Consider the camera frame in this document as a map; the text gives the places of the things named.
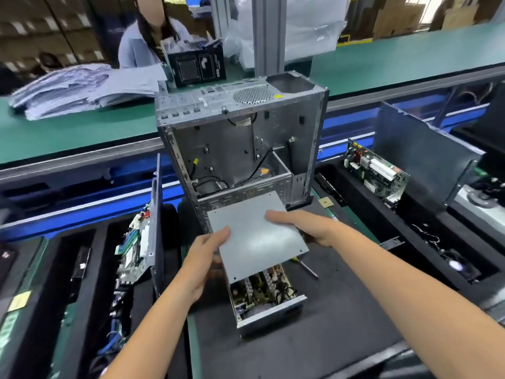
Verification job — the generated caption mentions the black rectangular device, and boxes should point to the black rectangular device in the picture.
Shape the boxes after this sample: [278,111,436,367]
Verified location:
[0,244,17,286]

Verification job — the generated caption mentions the green motherboard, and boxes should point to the green motherboard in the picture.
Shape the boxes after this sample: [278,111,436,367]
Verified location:
[114,201,157,291]

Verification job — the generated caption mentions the small black rectangular component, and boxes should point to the small black rectangular component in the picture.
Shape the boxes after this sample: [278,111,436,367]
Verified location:
[68,246,93,282]

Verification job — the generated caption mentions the person's right forearm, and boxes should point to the person's right forearm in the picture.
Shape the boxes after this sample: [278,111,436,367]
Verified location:
[330,227,505,379]

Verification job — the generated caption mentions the black foam tray with slots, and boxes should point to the black foam tray with slots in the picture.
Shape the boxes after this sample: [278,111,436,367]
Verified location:
[0,207,191,379]

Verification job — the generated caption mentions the small black lit fan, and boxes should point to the small black lit fan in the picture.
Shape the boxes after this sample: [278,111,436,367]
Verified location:
[437,247,481,282]

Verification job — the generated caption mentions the green board with white parts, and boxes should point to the green board with white parts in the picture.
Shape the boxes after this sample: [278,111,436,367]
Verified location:
[342,137,412,209]

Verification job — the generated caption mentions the stack of grey paper sheets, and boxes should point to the stack of grey paper sheets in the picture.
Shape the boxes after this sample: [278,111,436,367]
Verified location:
[8,62,171,122]

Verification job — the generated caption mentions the small black metal bracket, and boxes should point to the small black metal bracket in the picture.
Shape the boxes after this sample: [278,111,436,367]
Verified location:
[378,236,407,252]

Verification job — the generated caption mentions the person's right hand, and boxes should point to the person's right hand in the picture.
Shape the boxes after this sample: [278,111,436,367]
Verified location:
[264,208,350,270]

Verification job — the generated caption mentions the black foam work mat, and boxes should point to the black foam work mat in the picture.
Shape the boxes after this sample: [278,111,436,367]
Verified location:
[180,193,413,379]

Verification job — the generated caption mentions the grey metal conveyor rail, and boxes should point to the grey metal conveyor rail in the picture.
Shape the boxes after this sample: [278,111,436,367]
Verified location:
[0,63,505,187]

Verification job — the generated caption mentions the long green memory strip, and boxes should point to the long green memory strip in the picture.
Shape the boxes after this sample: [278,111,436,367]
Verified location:
[49,299,80,379]
[0,235,50,370]

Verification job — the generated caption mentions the person's left forearm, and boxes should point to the person's left forearm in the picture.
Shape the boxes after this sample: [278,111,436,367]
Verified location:
[101,286,208,379]

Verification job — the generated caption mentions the silver metal computer case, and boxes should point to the silver metal computer case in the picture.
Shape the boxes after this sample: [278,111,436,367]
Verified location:
[155,70,331,233]

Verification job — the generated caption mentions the stack of brown cardboard boxes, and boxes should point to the stack of brown cardboard boxes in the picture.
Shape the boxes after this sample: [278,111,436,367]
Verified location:
[0,0,505,73]

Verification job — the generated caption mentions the blue data cables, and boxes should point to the blue data cables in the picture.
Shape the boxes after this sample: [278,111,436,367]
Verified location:
[98,326,129,357]

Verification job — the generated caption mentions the grey metal post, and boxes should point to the grey metal post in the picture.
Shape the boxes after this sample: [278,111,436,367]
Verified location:
[251,0,288,79]

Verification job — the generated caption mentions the green conveyor belt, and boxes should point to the green conveyor belt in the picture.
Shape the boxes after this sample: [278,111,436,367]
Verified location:
[0,19,505,168]

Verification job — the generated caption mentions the person's left hand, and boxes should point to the person's left hand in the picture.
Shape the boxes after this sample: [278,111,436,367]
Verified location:
[174,225,233,306]

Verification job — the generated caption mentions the grey power supply unit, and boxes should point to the grey power supply unit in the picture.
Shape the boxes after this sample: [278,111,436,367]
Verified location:
[206,191,311,284]

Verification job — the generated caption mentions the large black metal panel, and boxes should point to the large black metal panel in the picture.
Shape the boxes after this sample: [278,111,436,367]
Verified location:
[370,100,487,215]

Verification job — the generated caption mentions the dark grey case side panel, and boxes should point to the dark grey case side panel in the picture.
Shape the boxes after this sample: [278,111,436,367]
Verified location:
[149,153,169,298]

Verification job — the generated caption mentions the yellow black handled screwdriver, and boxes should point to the yellow black handled screwdriver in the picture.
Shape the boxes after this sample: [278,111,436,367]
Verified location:
[287,255,321,280]

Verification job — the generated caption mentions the black cardboard box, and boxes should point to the black cardboard box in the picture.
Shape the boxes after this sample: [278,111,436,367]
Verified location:
[166,38,228,88]

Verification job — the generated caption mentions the silver power supply unit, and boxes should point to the silver power supply unit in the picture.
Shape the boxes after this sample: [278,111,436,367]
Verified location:
[228,263,309,338]

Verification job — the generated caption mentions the clear plastic bag pile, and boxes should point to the clear plastic bag pile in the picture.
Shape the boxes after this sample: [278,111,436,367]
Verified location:
[224,0,351,70]

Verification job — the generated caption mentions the black foam tray with recess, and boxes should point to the black foam tray with recess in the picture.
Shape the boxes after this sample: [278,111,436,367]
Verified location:
[314,156,505,294]

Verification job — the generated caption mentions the grey round metal part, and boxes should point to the grey round metal part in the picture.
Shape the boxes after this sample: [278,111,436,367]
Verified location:
[464,184,500,209]

